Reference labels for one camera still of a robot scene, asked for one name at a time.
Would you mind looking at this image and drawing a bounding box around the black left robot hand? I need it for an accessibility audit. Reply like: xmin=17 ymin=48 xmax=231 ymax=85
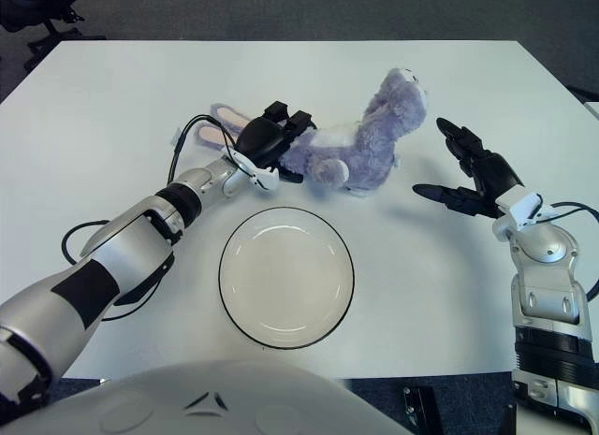
xmin=231 ymin=100 xmax=319 ymax=184

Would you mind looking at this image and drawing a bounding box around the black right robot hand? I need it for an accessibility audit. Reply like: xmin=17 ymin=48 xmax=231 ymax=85
xmin=411 ymin=117 xmax=525 ymax=220

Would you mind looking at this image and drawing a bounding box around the purple plush bunny doll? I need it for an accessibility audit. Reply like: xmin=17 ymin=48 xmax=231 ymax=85
xmin=196 ymin=67 xmax=431 ymax=198

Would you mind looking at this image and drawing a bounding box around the white plate with black rim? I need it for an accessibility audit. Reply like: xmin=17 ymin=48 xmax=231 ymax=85
xmin=218 ymin=206 xmax=356 ymax=351

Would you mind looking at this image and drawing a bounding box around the black office chair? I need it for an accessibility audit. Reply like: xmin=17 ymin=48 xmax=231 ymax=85
xmin=0 ymin=0 xmax=107 ymax=71

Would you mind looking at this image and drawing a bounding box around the silver robot torso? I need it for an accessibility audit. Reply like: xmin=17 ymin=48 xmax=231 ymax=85
xmin=0 ymin=359 xmax=414 ymax=435

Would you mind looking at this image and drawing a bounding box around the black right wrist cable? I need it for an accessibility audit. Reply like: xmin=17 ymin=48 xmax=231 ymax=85
xmin=537 ymin=200 xmax=599 ymax=305

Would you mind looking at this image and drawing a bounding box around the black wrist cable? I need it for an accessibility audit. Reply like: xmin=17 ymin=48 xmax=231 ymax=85
xmin=537 ymin=200 xmax=599 ymax=305
xmin=168 ymin=115 xmax=245 ymax=183

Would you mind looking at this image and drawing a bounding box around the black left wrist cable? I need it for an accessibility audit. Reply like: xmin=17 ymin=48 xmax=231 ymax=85
xmin=168 ymin=115 xmax=245 ymax=183

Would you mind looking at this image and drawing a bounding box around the black left elbow cable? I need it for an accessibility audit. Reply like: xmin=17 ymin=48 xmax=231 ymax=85
xmin=62 ymin=219 xmax=175 ymax=322

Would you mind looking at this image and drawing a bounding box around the black bracket under table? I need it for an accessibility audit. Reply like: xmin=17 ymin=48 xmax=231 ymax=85
xmin=401 ymin=384 xmax=439 ymax=429

